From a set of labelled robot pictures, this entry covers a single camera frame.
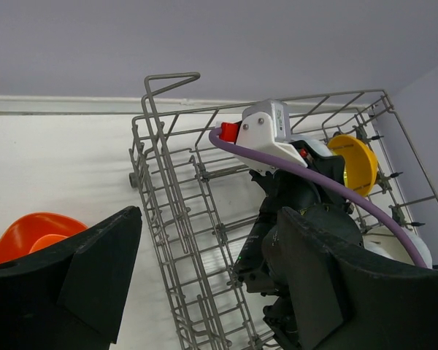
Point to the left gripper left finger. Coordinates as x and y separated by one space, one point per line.
72 294

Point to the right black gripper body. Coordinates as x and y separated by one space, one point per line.
284 189

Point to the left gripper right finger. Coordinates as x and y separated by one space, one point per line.
346 297

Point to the yellow round bowl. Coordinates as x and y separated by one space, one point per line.
360 163

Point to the orange square bowl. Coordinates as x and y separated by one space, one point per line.
36 231

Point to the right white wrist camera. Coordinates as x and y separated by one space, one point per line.
264 127

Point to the grey wire dish rack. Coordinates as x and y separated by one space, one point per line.
201 203

